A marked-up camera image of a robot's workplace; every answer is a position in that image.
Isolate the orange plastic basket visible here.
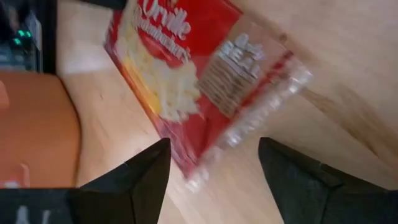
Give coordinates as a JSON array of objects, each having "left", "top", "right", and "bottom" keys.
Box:
[{"left": 0, "top": 70, "right": 82, "bottom": 189}]

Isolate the black computer tower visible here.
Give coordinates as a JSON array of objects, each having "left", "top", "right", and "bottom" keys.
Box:
[{"left": 0, "top": 0, "right": 43, "bottom": 72}]

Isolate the red popcorn bag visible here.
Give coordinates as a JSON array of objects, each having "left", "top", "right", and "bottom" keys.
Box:
[{"left": 104, "top": 0, "right": 313, "bottom": 192}]

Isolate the black aluminium table frame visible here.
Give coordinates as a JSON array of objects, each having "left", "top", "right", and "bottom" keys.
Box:
[{"left": 40, "top": 0, "right": 58, "bottom": 75}]

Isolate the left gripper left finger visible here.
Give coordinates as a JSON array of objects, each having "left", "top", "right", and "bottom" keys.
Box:
[{"left": 0, "top": 138, "right": 172, "bottom": 224}]

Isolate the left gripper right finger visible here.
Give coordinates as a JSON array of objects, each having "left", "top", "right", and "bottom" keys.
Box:
[{"left": 257, "top": 136, "right": 398, "bottom": 224}]

